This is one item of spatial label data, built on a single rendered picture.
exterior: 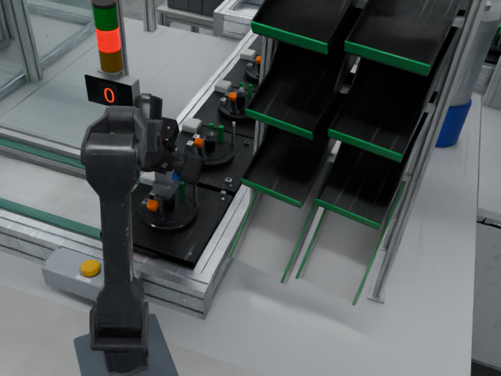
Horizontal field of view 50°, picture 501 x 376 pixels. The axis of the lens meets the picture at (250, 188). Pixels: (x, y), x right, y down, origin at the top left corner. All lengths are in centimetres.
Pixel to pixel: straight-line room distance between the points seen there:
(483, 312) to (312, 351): 91
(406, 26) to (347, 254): 49
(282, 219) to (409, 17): 50
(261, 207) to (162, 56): 116
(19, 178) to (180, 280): 59
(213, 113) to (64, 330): 78
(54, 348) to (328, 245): 62
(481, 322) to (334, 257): 99
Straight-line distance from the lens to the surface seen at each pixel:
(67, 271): 124
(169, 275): 119
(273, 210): 117
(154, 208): 119
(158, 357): 96
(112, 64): 127
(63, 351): 124
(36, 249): 136
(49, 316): 130
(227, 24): 235
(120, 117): 82
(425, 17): 90
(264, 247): 117
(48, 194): 150
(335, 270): 115
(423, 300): 138
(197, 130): 157
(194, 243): 124
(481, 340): 212
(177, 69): 211
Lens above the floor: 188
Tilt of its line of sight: 41 degrees down
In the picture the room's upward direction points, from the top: 5 degrees clockwise
